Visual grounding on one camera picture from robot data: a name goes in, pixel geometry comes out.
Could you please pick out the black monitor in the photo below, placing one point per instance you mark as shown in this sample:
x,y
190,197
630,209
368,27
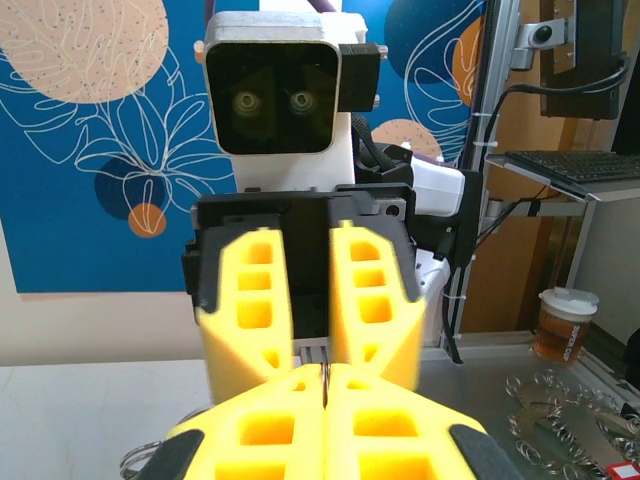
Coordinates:
x,y
575,95

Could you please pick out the plastic cup with brown drink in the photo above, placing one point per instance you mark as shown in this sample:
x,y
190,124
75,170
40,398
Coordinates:
x,y
560,335

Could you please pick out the grey keyboard tray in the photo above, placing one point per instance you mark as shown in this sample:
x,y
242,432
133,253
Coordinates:
x,y
615,192

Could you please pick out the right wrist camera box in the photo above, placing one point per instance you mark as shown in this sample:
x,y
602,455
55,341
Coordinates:
x,y
272,95

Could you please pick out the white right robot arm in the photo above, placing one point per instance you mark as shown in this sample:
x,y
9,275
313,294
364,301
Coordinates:
x,y
435,182

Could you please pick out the grey monitor mount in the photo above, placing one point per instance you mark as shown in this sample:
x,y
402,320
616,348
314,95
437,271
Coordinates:
x,y
542,35

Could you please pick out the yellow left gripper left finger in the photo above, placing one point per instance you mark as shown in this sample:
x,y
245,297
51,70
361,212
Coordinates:
x,y
300,440

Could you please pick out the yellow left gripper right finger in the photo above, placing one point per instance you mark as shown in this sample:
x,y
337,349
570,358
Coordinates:
x,y
435,440

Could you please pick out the blue floral wall panel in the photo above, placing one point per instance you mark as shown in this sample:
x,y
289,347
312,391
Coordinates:
x,y
50,200
430,50

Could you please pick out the black keyboard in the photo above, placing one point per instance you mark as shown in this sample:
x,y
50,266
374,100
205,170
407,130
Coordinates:
x,y
575,165

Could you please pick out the aluminium frame post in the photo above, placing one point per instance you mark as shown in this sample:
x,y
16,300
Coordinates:
x,y
495,75

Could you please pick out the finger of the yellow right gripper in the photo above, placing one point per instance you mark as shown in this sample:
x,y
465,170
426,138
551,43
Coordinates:
x,y
385,325
225,350

